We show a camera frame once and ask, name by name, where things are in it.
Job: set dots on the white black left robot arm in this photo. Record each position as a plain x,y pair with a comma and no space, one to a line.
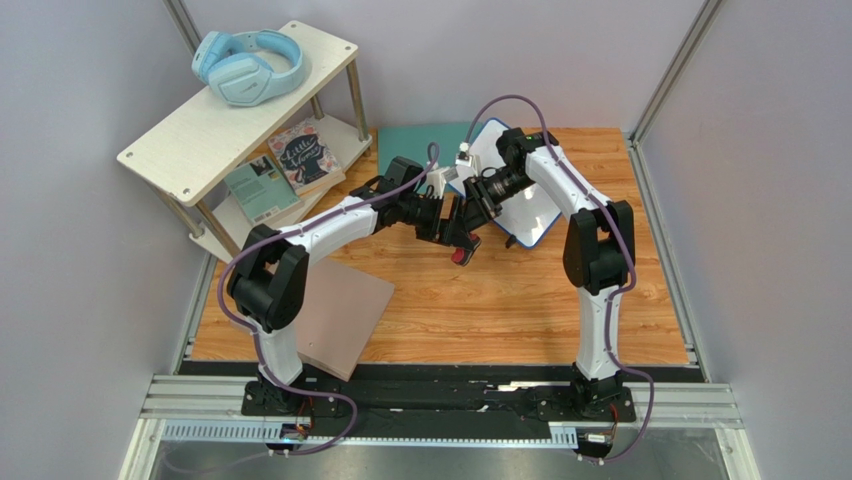
355,217

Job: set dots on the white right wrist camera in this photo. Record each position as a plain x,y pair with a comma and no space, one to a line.
466,161

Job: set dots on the red whiteboard eraser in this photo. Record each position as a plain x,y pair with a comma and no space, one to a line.
461,256

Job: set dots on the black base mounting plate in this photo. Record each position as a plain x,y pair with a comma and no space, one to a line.
447,402

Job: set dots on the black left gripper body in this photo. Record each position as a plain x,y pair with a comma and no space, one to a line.
424,215

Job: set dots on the teal mat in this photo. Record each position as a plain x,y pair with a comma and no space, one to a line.
412,142

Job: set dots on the blue framed whiteboard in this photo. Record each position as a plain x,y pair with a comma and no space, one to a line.
530,214

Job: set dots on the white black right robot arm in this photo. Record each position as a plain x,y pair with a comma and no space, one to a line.
598,256

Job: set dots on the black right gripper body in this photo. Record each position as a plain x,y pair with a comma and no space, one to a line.
480,202

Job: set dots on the floral cover book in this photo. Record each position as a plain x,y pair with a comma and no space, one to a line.
304,157

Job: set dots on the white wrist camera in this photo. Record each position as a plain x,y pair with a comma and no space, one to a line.
440,181
466,161

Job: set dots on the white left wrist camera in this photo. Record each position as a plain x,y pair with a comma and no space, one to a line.
440,181

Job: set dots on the pink square board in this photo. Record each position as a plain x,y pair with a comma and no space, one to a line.
302,313

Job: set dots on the light blue headphones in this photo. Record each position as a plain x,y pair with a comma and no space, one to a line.
230,66

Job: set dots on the aluminium frame rail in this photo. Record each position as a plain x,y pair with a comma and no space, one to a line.
191,425

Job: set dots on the teal cover book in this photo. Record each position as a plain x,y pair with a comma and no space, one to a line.
261,191

